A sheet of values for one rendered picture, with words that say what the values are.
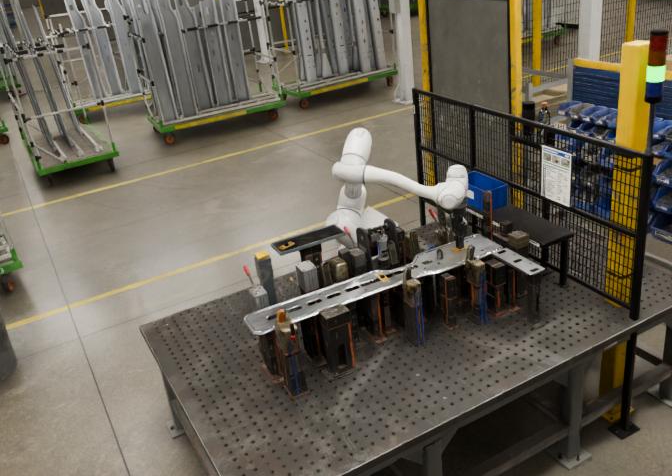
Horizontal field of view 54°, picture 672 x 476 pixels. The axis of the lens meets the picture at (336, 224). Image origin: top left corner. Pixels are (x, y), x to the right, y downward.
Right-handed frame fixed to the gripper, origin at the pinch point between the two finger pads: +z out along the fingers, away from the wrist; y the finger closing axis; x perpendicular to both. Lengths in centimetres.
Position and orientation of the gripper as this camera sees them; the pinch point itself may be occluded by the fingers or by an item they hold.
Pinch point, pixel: (459, 241)
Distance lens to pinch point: 346.6
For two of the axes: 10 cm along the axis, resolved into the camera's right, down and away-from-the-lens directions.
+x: 8.9, -2.7, 3.7
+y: 4.4, 3.2, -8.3
